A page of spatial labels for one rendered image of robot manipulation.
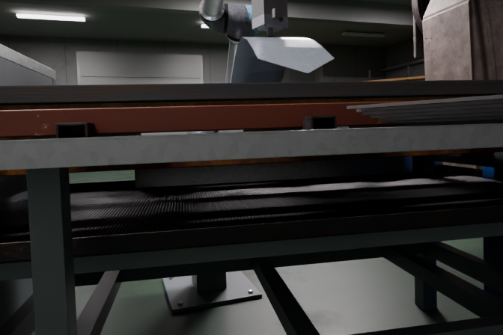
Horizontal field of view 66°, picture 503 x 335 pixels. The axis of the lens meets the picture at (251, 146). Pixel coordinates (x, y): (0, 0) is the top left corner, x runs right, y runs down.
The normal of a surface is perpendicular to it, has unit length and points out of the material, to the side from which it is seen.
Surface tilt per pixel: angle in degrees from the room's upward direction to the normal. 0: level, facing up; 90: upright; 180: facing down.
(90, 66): 90
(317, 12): 90
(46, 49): 90
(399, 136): 90
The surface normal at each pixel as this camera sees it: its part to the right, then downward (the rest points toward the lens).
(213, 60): 0.32, 0.03
